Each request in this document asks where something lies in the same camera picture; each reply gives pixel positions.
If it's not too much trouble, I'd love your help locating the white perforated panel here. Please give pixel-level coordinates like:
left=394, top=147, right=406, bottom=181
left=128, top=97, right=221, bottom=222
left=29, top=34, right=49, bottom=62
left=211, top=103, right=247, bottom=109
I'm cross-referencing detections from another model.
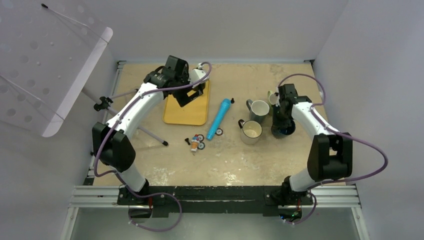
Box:
left=0, top=0, right=113, bottom=138

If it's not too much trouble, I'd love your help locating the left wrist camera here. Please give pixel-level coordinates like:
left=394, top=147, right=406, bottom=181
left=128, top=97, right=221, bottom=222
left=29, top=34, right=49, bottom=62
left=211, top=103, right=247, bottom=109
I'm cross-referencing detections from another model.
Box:
left=188, top=68, right=209, bottom=89

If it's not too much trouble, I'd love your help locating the ice cream cone toy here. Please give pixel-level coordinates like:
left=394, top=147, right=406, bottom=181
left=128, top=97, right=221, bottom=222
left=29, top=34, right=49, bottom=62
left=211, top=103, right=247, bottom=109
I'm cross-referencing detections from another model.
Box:
left=190, top=135, right=200, bottom=152

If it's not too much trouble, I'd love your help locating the grey mug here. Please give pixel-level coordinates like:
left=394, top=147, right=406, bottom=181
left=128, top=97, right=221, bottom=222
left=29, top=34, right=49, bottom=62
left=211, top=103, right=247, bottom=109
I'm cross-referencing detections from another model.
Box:
left=246, top=99, right=270, bottom=124

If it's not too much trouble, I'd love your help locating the poker chip 50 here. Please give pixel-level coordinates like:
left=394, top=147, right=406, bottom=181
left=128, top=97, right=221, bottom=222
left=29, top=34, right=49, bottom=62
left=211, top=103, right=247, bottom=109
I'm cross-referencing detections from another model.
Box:
left=197, top=142, right=206, bottom=150

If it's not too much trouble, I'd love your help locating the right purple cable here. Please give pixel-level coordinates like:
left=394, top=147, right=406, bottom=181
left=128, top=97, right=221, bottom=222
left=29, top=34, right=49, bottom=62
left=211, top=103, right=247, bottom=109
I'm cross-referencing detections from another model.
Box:
left=276, top=73, right=389, bottom=226

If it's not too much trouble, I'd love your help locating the blue toy microphone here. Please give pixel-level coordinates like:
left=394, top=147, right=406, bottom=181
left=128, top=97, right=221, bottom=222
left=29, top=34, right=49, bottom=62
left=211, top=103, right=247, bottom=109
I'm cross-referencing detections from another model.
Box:
left=206, top=98, right=232, bottom=141

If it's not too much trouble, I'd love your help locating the poker chip by microphone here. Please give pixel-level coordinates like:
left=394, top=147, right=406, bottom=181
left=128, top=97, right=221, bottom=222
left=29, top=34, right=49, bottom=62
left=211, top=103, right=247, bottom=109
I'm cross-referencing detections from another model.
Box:
left=215, top=128, right=223, bottom=136

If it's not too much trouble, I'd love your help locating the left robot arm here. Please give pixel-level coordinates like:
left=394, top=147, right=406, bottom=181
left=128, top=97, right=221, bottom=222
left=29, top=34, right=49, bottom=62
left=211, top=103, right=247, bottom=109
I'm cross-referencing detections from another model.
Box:
left=92, top=55, right=212, bottom=205

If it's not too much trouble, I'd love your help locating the poker chip 100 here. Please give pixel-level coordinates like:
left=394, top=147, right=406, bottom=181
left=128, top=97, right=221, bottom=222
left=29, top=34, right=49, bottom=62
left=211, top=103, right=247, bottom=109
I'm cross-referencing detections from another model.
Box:
left=195, top=134, right=205, bottom=142

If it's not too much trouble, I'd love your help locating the cream mug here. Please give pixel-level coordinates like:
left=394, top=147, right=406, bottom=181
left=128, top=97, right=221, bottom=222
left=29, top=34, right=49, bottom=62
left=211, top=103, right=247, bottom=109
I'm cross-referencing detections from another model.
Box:
left=237, top=119, right=263, bottom=145

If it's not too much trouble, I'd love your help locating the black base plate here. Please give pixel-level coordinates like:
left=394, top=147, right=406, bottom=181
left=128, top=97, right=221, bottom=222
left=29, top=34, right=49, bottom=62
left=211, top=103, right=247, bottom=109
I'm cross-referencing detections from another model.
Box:
left=117, top=185, right=314, bottom=219

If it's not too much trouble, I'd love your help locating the tripod stand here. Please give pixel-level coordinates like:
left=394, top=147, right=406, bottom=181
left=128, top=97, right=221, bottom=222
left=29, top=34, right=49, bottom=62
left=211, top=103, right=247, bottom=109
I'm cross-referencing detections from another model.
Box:
left=81, top=87, right=169, bottom=147

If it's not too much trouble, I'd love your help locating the light green mug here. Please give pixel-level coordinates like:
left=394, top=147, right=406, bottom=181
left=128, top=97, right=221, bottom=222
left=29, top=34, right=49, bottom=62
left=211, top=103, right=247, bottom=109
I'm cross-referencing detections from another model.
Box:
left=267, top=90, right=279, bottom=116

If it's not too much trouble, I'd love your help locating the dark blue mug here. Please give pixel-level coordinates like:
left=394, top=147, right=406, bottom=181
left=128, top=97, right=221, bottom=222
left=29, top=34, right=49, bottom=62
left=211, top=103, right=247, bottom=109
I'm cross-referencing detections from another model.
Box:
left=271, top=124, right=296, bottom=139

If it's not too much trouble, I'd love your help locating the yellow tray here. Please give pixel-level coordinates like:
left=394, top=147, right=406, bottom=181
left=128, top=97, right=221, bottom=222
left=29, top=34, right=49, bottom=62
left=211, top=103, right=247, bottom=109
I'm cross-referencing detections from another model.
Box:
left=162, top=81, right=210, bottom=126

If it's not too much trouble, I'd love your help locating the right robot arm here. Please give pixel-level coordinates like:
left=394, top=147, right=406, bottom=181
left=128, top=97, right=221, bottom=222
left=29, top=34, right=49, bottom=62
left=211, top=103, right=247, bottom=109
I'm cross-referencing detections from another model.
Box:
left=271, top=83, right=353, bottom=204

